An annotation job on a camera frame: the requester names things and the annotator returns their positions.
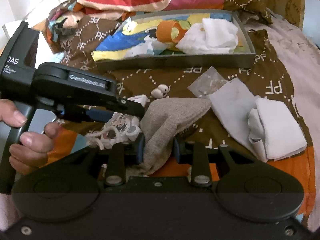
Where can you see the cartoon print drawstring pouch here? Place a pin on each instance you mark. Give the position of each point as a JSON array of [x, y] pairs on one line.
[[120, 128]]

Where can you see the white tissue pack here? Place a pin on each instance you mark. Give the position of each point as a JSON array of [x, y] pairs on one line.
[[211, 36]]

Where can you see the white earbuds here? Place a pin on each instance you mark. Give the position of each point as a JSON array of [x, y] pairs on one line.
[[160, 92]]

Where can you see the pink bed sheet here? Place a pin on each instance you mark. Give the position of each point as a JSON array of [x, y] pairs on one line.
[[300, 57]]

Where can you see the brown striped monkey quilt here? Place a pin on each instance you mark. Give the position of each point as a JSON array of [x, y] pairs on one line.
[[267, 77]]

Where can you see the orange knit sleeve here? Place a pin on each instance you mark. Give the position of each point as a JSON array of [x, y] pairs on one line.
[[169, 31]]

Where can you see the grey shallow tray box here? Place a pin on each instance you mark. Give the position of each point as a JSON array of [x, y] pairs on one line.
[[242, 57]]

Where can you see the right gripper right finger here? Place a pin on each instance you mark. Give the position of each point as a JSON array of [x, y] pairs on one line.
[[195, 154]]

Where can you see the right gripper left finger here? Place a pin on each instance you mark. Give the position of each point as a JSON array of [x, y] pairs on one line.
[[121, 156]]

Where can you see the white cloth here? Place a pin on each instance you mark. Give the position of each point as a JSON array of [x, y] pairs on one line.
[[273, 131]]

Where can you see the clear small plastic bag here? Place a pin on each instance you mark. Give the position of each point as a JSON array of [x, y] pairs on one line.
[[208, 83]]

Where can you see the grey linen drawstring pouch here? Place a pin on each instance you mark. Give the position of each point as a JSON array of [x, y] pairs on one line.
[[164, 119]]

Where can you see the colourful cartoon cloth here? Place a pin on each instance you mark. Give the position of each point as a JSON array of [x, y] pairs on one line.
[[138, 37]]

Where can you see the pale grey cloth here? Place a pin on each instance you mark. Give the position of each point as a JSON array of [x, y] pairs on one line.
[[232, 104]]

